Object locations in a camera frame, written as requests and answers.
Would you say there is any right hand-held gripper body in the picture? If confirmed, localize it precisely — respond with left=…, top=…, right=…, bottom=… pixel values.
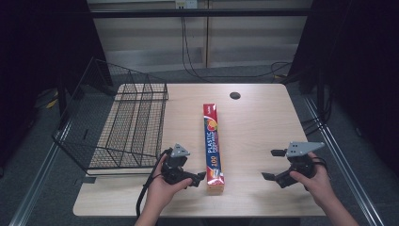
left=273, top=141, right=326, bottom=189

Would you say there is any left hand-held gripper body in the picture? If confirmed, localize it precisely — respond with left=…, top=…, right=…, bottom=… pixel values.
left=160, top=143, right=191, bottom=186

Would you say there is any red blue plastic wrap box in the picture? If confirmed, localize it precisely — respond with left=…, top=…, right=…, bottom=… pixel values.
left=202, top=103, right=226, bottom=196

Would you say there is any person's left hand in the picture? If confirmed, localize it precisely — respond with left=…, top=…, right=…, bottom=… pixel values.
left=146, top=153, right=194, bottom=218

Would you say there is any person's right hand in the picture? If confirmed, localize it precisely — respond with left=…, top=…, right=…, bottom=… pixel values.
left=289, top=152, right=331, bottom=209

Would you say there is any black curtain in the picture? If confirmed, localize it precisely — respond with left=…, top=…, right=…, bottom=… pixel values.
left=0, top=0, right=114, bottom=177
left=286, top=0, right=399, bottom=177

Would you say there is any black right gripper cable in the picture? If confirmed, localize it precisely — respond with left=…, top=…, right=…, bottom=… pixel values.
left=311, top=155, right=331, bottom=180

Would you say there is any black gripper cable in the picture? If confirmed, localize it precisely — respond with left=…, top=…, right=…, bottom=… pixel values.
left=135, top=148, right=174, bottom=219
left=311, top=155, right=331, bottom=180

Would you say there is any bundle of black cables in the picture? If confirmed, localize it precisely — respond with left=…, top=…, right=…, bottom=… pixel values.
left=300, top=93, right=334, bottom=137

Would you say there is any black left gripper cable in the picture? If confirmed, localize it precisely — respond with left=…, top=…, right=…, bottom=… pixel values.
left=135, top=148, right=174, bottom=219

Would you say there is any metal floor rail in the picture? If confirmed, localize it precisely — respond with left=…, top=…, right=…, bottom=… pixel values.
left=303, top=96, right=386, bottom=226
left=8, top=121, right=73, bottom=226

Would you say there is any black wire basket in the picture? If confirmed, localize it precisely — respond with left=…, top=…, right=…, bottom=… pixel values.
left=51, top=56, right=169, bottom=177

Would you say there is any black floor cable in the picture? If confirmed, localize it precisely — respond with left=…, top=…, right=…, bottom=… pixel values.
left=180, top=16, right=294, bottom=84

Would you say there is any black horizontal frame bar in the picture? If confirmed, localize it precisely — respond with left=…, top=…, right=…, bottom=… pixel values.
left=88, top=8, right=312, bottom=19

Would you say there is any white wall socket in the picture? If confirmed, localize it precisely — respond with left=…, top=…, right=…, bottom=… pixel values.
left=175, top=0, right=199, bottom=9

